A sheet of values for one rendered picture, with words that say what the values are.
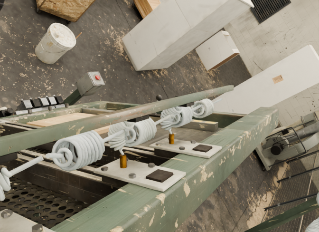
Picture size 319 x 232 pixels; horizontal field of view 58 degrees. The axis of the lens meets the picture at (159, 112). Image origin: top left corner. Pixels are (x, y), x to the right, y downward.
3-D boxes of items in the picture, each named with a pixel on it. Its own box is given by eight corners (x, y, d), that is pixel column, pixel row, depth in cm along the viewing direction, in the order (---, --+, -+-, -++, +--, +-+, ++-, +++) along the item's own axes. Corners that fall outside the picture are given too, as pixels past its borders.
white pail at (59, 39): (52, 43, 330) (75, 18, 305) (63, 65, 327) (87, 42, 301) (27, 42, 304) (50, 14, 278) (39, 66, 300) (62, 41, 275)
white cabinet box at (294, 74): (213, 101, 593) (312, 45, 483) (227, 126, 586) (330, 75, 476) (201, 106, 543) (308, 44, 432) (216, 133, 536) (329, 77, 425)
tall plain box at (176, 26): (150, 42, 510) (233, -28, 415) (165, 71, 503) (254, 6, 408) (117, 39, 434) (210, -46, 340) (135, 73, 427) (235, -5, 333)
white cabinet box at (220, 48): (202, 49, 694) (227, 31, 655) (214, 70, 687) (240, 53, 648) (194, 49, 656) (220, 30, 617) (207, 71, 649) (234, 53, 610)
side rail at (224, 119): (112, 115, 220) (111, 101, 218) (258, 134, 162) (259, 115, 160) (107, 117, 215) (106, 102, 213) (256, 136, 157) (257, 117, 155)
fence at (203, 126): (87, 113, 198) (87, 107, 198) (218, 129, 148) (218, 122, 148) (82, 114, 194) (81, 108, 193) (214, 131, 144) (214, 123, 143)
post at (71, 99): (38, 126, 267) (84, 86, 227) (41, 131, 267) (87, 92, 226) (32, 127, 263) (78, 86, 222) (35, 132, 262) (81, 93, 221)
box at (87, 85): (85, 82, 230) (98, 71, 220) (91, 95, 228) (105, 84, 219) (74, 83, 220) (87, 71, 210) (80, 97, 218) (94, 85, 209)
